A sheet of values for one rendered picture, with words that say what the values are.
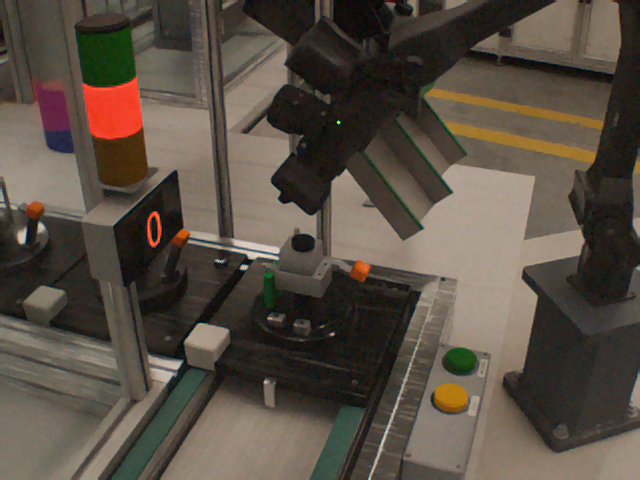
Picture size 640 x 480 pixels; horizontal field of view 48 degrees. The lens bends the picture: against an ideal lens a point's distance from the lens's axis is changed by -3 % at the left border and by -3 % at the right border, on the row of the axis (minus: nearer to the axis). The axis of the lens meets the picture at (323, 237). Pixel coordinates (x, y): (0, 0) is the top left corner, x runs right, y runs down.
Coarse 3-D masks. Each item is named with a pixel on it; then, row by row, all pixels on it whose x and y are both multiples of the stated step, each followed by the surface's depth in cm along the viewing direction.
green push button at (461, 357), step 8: (448, 352) 93; (456, 352) 93; (464, 352) 93; (472, 352) 93; (448, 360) 92; (456, 360) 92; (464, 360) 92; (472, 360) 92; (456, 368) 92; (464, 368) 91; (472, 368) 92
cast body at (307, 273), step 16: (288, 240) 95; (304, 240) 93; (320, 240) 95; (288, 256) 93; (304, 256) 92; (320, 256) 95; (272, 272) 97; (288, 272) 94; (304, 272) 93; (320, 272) 94; (288, 288) 95; (304, 288) 94; (320, 288) 94
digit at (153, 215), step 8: (160, 192) 75; (152, 200) 73; (160, 200) 75; (144, 208) 72; (152, 208) 74; (160, 208) 75; (144, 216) 72; (152, 216) 74; (160, 216) 76; (144, 224) 73; (152, 224) 74; (160, 224) 76; (144, 232) 73; (152, 232) 75; (160, 232) 76; (144, 240) 73; (152, 240) 75; (160, 240) 77; (168, 240) 78; (144, 248) 74; (152, 248) 75; (144, 256) 74; (152, 256) 75
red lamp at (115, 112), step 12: (84, 84) 66; (132, 84) 66; (96, 96) 65; (108, 96) 65; (120, 96) 66; (132, 96) 67; (96, 108) 66; (108, 108) 66; (120, 108) 66; (132, 108) 67; (96, 120) 67; (108, 120) 67; (120, 120) 67; (132, 120) 68; (96, 132) 68; (108, 132) 67; (120, 132) 67; (132, 132) 68
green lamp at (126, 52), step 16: (112, 32) 63; (128, 32) 64; (80, 48) 64; (96, 48) 63; (112, 48) 63; (128, 48) 65; (80, 64) 65; (96, 64) 64; (112, 64) 64; (128, 64) 65; (96, 80) 65; (112, 80) 65; (128, 80) 66
